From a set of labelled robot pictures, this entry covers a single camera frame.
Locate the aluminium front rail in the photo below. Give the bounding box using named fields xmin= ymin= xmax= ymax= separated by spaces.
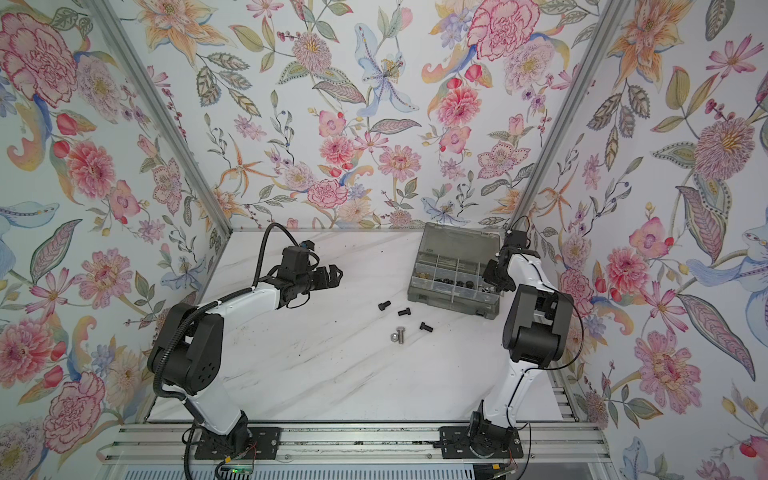
xmin=95 ymin=421 xmax=613 ymax=466

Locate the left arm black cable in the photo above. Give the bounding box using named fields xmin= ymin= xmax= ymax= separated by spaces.
xmin=152 ymin=221 xmax=300 ymax=480

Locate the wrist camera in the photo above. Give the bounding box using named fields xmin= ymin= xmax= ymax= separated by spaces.
xmin=281 ymin=240 xmax=319 ymax=275
xmin=504 ymin=230 xmax=529 ymax=249

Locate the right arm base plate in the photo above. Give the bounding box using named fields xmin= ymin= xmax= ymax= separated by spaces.
xmin=434 ymin=425 xmax=524 ymax=460

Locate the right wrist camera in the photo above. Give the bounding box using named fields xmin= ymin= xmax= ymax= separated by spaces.
xmin=504 ymin=230 xmax=529 ymax=249

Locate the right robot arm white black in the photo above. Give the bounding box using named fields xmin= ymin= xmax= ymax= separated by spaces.
xmin=472 ymin=230 xmax=574 ymax=441

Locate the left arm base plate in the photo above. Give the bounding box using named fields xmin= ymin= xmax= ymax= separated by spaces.
xmin=194 ymin=427 xmax=282 ymax=461

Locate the grey plastic organizer box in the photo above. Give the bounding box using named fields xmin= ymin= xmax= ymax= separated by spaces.
xmin=407 ymin=223 xmax=501 ymax=320

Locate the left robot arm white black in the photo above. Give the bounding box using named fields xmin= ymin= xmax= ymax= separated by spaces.
xmin=148 ymin=244 xmax=343 ymax=436

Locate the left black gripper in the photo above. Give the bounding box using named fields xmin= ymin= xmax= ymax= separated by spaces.
xmin=294 ymin=261 xmax=344 ymax=295

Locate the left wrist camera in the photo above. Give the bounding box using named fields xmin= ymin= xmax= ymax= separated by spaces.
xmin=281 ymin=240 xmax=319 ymax=275

